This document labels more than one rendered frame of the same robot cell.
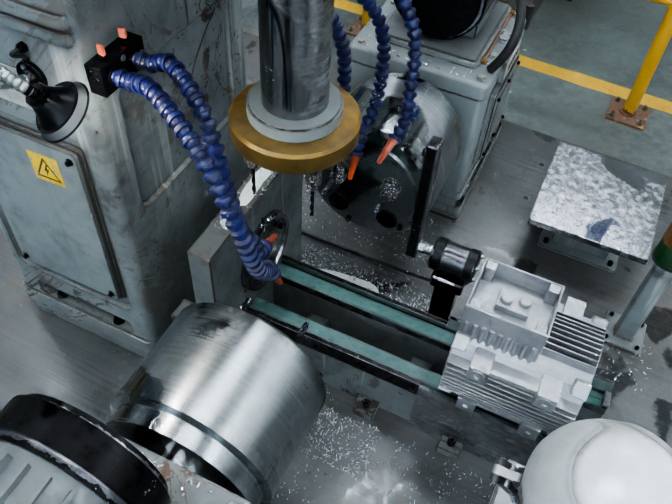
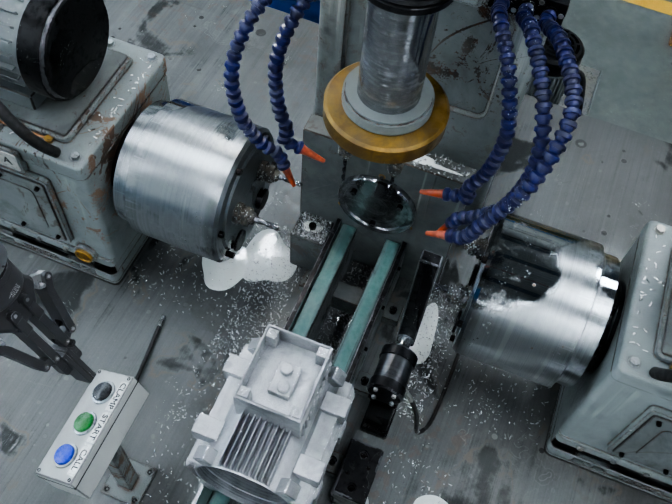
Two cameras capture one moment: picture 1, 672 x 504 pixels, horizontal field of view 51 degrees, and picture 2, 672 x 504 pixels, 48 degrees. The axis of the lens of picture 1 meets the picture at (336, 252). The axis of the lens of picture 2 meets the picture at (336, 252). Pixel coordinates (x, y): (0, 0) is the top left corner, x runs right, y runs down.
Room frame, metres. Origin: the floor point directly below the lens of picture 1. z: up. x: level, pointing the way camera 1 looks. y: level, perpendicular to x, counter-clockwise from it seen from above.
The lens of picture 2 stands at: (0.63, -0.69, 2.13)
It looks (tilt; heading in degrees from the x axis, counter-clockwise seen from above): 57 degrees down; 84
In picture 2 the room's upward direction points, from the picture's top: 7 degrees clockwise
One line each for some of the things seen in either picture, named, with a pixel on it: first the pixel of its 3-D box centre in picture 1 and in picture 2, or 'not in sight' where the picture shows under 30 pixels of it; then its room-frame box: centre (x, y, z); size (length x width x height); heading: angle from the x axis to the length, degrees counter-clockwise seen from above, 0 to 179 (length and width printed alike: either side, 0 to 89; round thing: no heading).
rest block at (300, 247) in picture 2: not in sight; (311, 241); (0.66, 0.14, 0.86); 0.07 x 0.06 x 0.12; 158
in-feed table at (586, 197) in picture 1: (591, 215); not in sight; (1.08, -0.55, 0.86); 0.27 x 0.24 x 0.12; 158
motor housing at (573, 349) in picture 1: (520, 354); (273, 429); (0.60, -0.30, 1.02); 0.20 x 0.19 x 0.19; 68
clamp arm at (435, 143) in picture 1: (424, 201); (417, 303); (0.82, -0.14, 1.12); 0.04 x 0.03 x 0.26; 68
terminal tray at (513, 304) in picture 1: (510, 310); (283, 381); (0.62, -0.26, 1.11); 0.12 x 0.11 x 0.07; 68
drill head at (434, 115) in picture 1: (391, 144); (546, 305); (1.05, -0.09, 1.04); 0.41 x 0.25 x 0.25; 158
